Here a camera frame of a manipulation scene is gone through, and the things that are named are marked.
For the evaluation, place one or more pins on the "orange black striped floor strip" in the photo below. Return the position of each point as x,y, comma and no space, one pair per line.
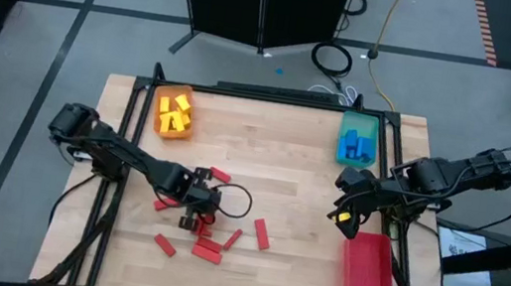
486,30

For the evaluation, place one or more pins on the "red arch block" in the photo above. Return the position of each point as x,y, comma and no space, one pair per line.
208,231

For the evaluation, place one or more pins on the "black folding screen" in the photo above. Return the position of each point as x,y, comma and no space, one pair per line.
265,4

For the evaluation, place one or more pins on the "red plastic bin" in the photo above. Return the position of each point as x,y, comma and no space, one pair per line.
366,264

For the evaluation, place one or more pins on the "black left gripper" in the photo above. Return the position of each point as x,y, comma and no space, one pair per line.
200,198

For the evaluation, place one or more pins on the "white paper sheet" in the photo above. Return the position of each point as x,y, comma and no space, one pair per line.
465,273

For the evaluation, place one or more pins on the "yellow wooden block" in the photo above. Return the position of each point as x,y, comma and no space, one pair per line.
186,119
183,103
177,122
164,104
165,124

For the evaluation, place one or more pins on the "blue wooden block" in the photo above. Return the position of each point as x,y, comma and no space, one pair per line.
369,155
344,149
352,137
363,145

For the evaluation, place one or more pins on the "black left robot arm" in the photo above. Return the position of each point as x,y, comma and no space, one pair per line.
124,152

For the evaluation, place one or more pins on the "teal translucent plastic bin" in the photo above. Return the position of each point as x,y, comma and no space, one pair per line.
359,120

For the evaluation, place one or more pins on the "long black power strip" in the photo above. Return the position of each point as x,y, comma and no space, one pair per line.
278,91

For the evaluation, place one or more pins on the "orange translucent plastic bin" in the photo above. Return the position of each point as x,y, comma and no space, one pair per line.
171,135

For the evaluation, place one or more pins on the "blue floor tape piece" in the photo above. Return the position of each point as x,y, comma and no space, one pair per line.
279,71

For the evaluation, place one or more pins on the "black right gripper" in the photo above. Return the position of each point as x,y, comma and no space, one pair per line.
368,194

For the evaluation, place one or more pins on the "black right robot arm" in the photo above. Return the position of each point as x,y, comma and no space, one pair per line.
431,175

